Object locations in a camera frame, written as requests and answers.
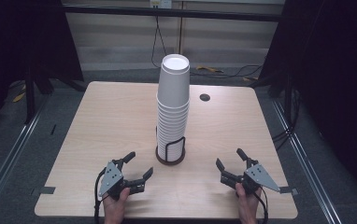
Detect black stand leg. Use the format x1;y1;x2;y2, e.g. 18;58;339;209
23;62;38;125

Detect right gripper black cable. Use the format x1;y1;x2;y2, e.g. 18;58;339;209
254;186;270;224

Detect black hanging wall cable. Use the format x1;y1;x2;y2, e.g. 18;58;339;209
150;7;168;69

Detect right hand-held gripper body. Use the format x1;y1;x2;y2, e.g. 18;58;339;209
240;163;281;195

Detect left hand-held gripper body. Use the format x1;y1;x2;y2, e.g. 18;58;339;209
98;160;146;201

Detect yellow strip on floor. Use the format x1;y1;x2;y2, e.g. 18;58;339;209
11;91;27;104
195;64;224;75

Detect black horizontal bar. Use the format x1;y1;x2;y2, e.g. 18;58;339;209
62;4;284;22

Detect metal floor rail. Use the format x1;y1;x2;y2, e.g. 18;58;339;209
0;99;44;217
271;98;343;224

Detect person's left hand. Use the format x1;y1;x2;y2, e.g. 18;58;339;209
102;187;132;218

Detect stack of white paper cups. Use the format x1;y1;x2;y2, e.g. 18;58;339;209
155;92;191;162

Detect grey tape strip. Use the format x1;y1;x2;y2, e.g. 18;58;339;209
278;185;299;197
38;186;57;195

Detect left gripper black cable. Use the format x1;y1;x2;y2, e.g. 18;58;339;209
93;167;109;224

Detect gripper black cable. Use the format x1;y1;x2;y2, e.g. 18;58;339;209
93;167;109;224
254;186;270;224

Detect black curtain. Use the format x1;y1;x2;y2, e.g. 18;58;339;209
256;0;357;204
0;0;85;139

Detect black wire cup holder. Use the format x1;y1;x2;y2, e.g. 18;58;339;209
155;125;187;166

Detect person's right hand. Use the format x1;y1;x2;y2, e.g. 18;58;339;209
235;182;263;218

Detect black cable bundle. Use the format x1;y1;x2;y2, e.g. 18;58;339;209
270;88;303;151

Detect black floor cables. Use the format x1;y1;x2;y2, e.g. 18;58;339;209
189;63;264;79

